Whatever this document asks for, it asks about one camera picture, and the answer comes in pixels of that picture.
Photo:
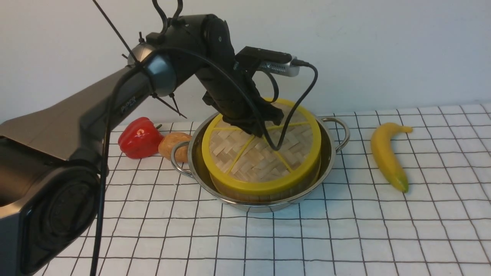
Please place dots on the yellow bamboo steamer basket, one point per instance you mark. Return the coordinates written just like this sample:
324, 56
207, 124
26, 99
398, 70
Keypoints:
273, 189

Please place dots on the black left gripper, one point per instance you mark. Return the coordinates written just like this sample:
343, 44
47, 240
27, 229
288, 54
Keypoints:
225, 96

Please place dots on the yellow woven bamboo steamer lid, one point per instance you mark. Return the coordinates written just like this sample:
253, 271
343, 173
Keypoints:
229, 151

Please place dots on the red bell pepper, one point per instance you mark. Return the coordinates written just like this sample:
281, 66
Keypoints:
140, 139

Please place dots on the stainless steel pot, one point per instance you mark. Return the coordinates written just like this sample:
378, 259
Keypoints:
199, 172

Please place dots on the white checkered tablecloth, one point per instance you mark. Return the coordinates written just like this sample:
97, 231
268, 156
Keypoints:
160, 223

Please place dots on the yellow banana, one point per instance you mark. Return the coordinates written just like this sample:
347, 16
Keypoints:
385, 157

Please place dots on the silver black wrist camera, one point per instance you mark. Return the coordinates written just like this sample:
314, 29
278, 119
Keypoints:
254, 59

